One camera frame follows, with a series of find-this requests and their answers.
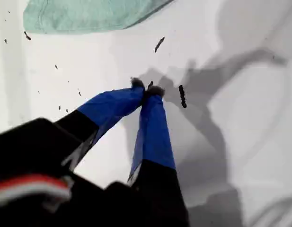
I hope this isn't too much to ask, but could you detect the pale green T-shirt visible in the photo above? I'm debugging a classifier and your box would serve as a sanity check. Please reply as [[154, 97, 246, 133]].
[[22, 0, 175, 35]]

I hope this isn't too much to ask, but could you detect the red and white wire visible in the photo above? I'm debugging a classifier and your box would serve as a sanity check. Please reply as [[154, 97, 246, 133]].
[[0, 174, 73, 209]]

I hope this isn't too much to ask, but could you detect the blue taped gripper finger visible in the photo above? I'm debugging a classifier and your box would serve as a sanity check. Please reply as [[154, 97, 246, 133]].
[[54, 77, 146, 148], [126, 85, 190, 215]]

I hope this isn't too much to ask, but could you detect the long black scrap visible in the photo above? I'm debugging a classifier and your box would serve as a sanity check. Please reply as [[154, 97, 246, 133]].
[[178, 85, 187, 109]]

